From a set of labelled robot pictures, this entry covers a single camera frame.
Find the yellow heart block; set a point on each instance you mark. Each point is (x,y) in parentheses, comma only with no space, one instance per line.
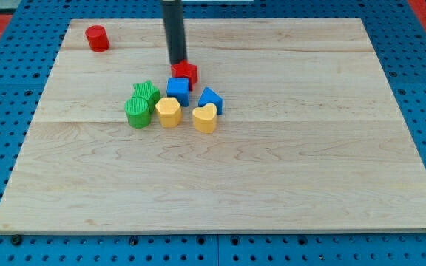
(205,118)

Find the blue triangle block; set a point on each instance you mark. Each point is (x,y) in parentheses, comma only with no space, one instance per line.
(210,96)

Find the yellow hexagon block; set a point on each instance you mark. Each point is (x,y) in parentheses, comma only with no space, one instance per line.
(169,112)

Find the blue cube block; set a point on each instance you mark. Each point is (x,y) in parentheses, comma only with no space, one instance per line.
(179,88)

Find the red star block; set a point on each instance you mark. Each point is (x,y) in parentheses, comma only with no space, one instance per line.
(184,69)

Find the green cylinder block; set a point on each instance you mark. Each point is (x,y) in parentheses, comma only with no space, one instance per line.
(137,112)

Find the green star block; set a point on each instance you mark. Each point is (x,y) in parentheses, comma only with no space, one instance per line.
(149,92)

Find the light wooden board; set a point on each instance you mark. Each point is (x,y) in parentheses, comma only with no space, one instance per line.
(311,138)

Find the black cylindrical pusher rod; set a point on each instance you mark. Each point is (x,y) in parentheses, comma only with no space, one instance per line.
(173,21)

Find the red cylinder block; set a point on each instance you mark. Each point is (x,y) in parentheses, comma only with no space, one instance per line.
(97,38)

